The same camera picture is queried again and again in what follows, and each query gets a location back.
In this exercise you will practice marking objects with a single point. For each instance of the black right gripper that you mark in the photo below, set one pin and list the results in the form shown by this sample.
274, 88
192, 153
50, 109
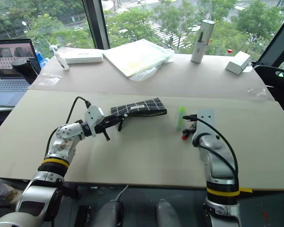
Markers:
193, 128

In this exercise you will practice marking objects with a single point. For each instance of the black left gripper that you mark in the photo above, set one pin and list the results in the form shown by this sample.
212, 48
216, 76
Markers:
107, 123

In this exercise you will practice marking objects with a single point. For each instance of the red marker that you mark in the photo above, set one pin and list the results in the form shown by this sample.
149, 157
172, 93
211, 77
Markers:
184, 137

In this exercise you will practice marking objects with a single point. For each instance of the black grid pattern pouch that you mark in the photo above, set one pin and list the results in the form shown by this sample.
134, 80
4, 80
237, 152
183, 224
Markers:
144, 106

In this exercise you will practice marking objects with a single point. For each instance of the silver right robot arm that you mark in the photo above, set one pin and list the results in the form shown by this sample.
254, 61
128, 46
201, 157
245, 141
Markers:
215, 160

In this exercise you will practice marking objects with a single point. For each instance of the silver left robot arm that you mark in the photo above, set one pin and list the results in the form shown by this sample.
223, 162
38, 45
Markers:
64, 134

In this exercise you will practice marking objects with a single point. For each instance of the green highlighter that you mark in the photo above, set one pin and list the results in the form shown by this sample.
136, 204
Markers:
181, 113

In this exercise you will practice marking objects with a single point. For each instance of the beige cardboard sheet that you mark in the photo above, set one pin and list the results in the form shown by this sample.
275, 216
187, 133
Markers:
144, 153
156, 82

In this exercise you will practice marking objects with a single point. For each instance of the clear plastic sleeve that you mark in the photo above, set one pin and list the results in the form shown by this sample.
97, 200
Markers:
156, 67

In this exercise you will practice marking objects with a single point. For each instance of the large white book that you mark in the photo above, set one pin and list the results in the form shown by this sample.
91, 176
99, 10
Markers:
135, 56

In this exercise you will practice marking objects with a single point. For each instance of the flat white box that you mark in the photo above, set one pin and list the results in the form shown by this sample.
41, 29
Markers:
84, 56

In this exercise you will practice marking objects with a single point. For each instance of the small clear plastic bag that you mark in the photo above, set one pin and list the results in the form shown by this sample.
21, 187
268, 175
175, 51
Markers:
48, 79

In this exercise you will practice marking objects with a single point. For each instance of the small white box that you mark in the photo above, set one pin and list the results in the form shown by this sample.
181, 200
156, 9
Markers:
237, 62

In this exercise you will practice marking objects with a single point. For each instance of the yellow tape strip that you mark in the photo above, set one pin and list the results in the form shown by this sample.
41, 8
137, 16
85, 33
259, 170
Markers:
245, 190

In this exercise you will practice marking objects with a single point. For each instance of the white handheld device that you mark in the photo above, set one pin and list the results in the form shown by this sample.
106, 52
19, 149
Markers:
60, 60

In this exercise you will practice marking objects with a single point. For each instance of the white cylindrical pen case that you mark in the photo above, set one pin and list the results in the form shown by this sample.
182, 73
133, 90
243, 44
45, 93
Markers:
202, 42

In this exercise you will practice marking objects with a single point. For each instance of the blue plastic object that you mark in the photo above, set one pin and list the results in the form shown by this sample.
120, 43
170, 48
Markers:
41, 59

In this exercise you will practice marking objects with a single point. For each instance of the dark window pillar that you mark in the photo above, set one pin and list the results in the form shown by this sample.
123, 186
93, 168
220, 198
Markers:
95, 23

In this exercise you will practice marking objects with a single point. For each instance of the black cylindrical device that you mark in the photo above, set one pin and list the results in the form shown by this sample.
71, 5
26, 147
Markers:
23, 68

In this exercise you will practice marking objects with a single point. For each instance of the open laptop computer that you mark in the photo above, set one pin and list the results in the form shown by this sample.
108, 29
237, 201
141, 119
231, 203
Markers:
7, 89

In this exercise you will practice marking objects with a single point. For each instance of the grey cloth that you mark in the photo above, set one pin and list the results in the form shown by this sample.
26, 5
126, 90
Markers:
3, 190

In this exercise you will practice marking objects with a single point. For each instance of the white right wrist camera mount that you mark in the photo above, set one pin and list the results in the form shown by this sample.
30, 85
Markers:
206, 120

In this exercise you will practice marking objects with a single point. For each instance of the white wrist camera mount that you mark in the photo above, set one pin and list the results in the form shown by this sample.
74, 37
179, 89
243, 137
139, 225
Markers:
92, 116
206, 120

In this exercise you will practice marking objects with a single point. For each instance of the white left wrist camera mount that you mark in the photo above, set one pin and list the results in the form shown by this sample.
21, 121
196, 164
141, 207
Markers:
92, 116

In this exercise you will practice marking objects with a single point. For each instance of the dark slanted window frame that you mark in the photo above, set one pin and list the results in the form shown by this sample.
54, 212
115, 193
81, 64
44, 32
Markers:
277, 40

